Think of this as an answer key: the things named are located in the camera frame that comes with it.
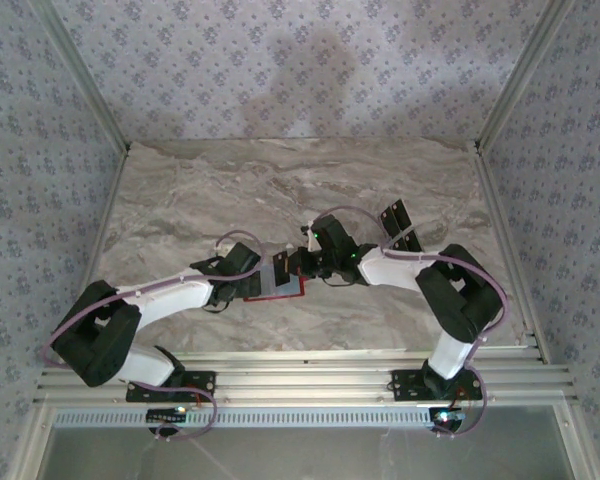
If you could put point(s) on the aluminium table side rail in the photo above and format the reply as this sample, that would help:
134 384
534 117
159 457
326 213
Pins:
514 250
101 235

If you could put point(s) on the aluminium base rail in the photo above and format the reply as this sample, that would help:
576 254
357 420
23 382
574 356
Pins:
305 380

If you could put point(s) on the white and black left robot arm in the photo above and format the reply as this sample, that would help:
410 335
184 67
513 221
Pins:
175 297

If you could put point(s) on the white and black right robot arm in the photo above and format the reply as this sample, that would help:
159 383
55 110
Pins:
390 267

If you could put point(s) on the black credit card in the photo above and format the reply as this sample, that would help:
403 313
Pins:
404 245
281 272
414 240
402 216
391 224

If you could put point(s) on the grey metal panel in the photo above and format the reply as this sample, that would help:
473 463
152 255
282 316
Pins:
330 455

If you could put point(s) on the red card holder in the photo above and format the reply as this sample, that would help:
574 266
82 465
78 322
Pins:
287 291

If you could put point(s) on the aluminium frame post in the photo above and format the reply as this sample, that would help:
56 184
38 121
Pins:
522 75

